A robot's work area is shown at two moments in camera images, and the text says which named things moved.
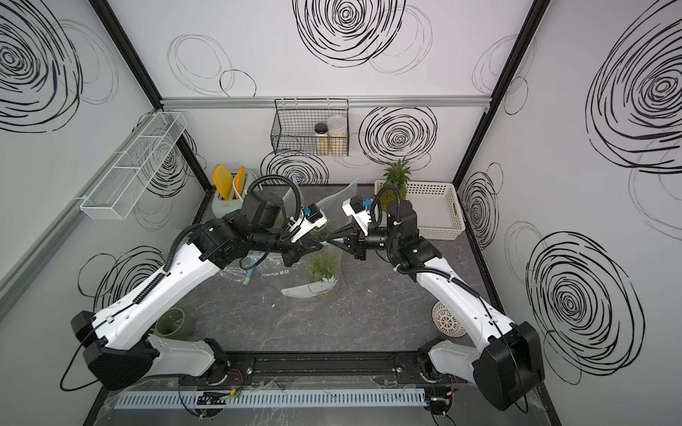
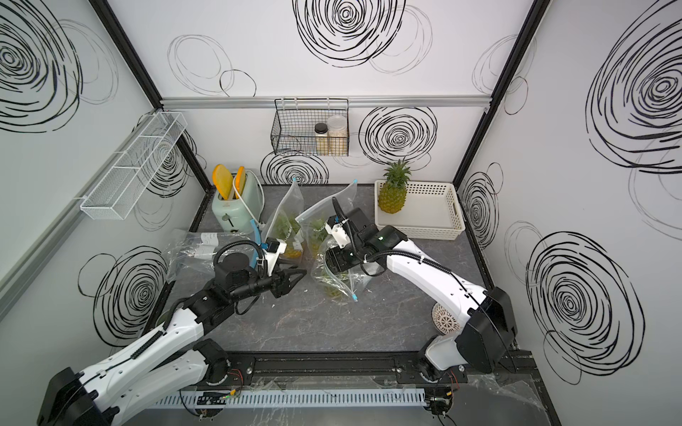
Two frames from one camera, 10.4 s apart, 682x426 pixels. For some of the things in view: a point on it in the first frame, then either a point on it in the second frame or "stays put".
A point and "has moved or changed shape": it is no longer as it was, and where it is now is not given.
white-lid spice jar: (337, 136) stays put
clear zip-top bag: (251, 267) has moved or changed shape
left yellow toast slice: (223, 180) stays put
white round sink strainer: (445, 323) stays put
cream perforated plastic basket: (440, 212) stays put
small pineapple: (396, 175) stays put
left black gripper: (302, 248) → (281, 285)
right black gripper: (357, 245) → (337, 264)
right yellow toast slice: (240, 181) stays put
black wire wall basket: (311, 126) stays put
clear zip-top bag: (317, 279) has moved or changed shape
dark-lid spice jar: (321, 129) stays put
